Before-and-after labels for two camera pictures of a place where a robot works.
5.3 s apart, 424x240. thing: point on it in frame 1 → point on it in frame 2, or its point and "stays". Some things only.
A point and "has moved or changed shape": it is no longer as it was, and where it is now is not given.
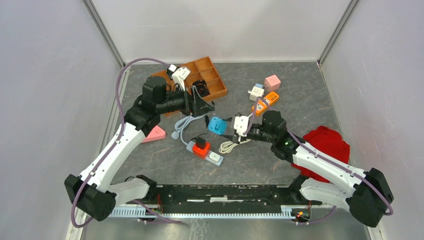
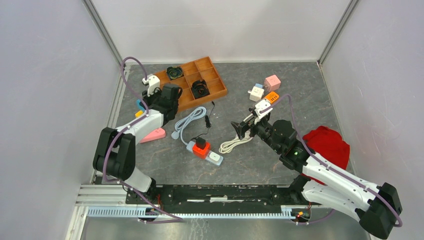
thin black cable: x=207 y=123 stays
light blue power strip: x=212 y=157 stays
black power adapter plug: x=200 y=143 stays
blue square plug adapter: x=216 y=124 has moved or changed shape
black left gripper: x=195 y=105 → x=147 y=99
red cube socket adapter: x=201 y=153 stays
